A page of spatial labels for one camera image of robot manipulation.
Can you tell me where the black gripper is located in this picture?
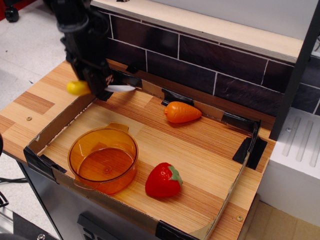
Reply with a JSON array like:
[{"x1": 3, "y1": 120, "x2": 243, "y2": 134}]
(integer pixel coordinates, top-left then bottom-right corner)
[{"x1": 59, "y1": 12, "x2": 113, "y2": 100}]

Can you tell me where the yellow handled white toy knife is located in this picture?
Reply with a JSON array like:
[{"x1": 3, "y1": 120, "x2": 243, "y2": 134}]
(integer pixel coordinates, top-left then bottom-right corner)
[{"x1": 66, "y1": 80, "x2": 136, "y2": 96}]

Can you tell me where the orange transparent plastic pot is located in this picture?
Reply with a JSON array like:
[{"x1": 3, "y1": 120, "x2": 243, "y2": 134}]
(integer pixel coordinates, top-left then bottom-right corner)
[{"x1": 68, "y1": 122, "x2": 139, "y2": 196}]

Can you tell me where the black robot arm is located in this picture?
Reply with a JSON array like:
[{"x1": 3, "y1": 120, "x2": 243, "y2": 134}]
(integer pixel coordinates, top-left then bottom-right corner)
[{"x1": 50, "y1": 0, "x2": 112, "y2": 101}]

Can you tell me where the cardboard fence with black tape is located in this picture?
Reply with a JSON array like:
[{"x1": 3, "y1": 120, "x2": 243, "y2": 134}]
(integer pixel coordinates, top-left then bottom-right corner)
[{"x1": 24, "y1": 63, "x2": 273, "y2": 240}]

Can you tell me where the orange toy carrot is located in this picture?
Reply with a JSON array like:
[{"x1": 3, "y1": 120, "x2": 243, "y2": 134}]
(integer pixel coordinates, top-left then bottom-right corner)
[{"x1": 163, "y1": 101, "x2": 202, "y2": 124}]

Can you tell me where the black caster wheel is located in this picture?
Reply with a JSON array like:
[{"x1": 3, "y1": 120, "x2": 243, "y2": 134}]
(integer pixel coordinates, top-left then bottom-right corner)
[{"x1": 4, "y1": 6, "x2": 19, "y2": 23}]

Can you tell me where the red toy strawberry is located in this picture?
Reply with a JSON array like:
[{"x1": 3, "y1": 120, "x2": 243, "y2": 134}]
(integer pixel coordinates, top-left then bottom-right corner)
[{"x1": 145, "y1": 162, "x2": 183, "y2": 198}]

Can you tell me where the light wooden shelf ledge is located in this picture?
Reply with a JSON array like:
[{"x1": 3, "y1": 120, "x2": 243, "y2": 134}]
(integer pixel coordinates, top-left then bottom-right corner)
[{"x1": 91, "y1": 0, "x2": 304, "y2": 63}]

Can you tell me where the white ribbed sink block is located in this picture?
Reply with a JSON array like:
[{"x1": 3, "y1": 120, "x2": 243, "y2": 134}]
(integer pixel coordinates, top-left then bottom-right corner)
[{"x1": 257, "y1": 108, "x2": 320, "y2": 226}]

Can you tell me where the black floor cable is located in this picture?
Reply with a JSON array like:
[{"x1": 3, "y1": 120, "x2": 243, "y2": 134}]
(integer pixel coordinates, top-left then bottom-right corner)
[{"x1": 0, "y1": 176, "x2": 28, "y2": 184}]

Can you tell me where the dark vertical metal post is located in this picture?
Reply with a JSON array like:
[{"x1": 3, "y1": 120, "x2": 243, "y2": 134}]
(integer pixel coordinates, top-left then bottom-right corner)
[{"x1": 269, "y1": 1, "x2": 320, "y2": 141}]

